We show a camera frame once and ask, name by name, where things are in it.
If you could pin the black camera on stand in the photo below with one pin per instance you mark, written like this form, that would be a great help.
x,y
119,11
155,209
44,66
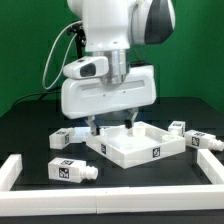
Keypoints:
x,y
80,39

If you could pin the white flat tag plate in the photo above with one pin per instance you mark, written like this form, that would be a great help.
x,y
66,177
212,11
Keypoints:
x,y
81,134

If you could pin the white U-shaped fence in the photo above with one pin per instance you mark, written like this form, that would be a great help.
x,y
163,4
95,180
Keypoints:
x,y
113,200

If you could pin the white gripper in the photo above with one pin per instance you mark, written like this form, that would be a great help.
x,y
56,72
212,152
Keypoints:
x,y
89,97

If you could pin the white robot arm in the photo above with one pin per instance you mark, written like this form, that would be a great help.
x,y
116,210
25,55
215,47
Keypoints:
x,y
103,81

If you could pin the white square tabletop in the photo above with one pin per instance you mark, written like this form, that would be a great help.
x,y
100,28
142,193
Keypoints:
x,y
138,145

